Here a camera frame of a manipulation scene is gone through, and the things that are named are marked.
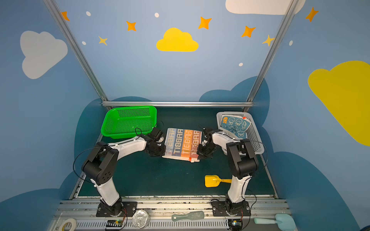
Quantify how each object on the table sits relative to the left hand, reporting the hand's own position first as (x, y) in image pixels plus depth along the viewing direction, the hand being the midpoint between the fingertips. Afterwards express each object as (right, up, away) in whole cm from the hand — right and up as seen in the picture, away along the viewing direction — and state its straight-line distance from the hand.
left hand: (164, 152), depth 94 cm
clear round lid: (-7, -26, -27) cm, 38 cm away
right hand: (+23, -2, -2) cm, 23 cm away
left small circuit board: (-22, -32, -21) cm, 44 cm away
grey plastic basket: (+61, +13, +4) cm, 62 cm away
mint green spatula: (+65, -30, -23) cm, 75 cm away
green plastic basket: (-37, +21, +17) cm, 46 cm away
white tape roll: (-40, -30, -25) cm, 56 cm away
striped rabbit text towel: (+12, +5, +5) cm, 14 cm away
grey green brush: (+20, -27, -22) cm, 40 cm away
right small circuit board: (+41, -32, -21) cm, 56 cm away
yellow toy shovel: (+31, -14, -11) cm, 36 cm away
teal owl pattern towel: (+54, +18, +17) cm, 60 cm away
